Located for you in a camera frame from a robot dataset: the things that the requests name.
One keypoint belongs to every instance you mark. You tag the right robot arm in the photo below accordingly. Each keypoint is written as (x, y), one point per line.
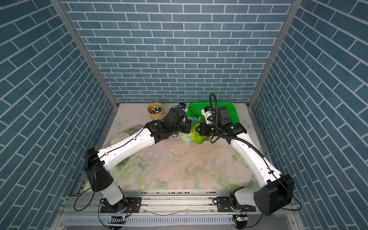
(276, 189)

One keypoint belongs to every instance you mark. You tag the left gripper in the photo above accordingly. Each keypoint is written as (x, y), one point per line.
(187, 123)

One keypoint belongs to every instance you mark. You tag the clear zipper bag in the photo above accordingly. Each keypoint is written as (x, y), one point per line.
(136, 126)
(182, 136)

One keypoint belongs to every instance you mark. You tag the yellow pen cup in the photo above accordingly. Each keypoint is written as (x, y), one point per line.
(156, 111)

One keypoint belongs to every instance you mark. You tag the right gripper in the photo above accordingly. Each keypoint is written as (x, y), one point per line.
(203, 132)

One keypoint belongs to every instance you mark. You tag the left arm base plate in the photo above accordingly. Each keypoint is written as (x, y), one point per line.
(126, 205)

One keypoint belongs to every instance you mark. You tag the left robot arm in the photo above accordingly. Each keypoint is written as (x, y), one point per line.
(99, 163)

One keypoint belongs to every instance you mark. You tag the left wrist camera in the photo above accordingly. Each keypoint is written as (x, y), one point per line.
(183, 106)

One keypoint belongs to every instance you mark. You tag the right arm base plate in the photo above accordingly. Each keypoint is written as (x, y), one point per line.
(233, 204)

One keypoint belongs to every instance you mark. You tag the aluminium rail frame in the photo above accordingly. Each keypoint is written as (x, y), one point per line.
(167, 210)

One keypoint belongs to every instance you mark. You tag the green plastic basket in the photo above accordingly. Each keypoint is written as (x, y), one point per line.
(198, 113)

